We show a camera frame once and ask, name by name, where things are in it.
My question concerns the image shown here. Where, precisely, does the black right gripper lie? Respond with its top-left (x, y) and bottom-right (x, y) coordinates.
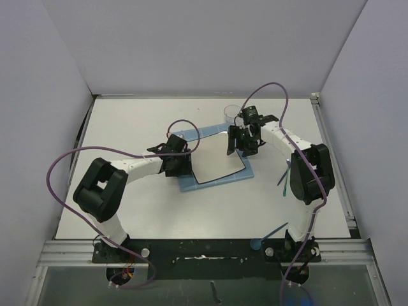
top-left (228, 126), bottom-right (258, 157)

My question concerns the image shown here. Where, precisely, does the clear drinking glass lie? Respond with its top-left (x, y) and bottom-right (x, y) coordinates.
top-left (223, 105), bottom-right (240, 124)

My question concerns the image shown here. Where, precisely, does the blue grid placemat cloth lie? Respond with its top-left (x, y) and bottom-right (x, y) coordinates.
top-left (174, 123), bottom-right (254, 192)

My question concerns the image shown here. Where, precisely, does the square white plate dark rim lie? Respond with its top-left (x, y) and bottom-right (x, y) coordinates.
top-left (191, 131), bottom-right (245, 184)

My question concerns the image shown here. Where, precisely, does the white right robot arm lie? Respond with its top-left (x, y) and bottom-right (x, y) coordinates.
top-left (227, 106), bottom-right (335, 261)

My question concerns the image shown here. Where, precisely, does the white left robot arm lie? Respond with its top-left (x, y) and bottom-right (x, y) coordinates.
top-left (73, 135), bottom-right (192, 262)

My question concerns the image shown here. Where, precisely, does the dark blue knife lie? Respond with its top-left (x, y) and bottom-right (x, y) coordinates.
top-left (277, 168), bottom-right (290, 186)

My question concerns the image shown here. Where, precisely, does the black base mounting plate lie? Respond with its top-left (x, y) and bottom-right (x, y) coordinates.
top-left (92, 237), bottom-right (321, 285)

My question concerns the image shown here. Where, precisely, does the blue plastic spoon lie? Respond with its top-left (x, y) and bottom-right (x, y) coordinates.
top-left (250, 222), bottom-right (288, 251)

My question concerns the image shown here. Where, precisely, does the aluminium table frame rail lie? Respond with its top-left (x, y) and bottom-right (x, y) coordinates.
top-left (310, 92), bottom-right (391, 305)

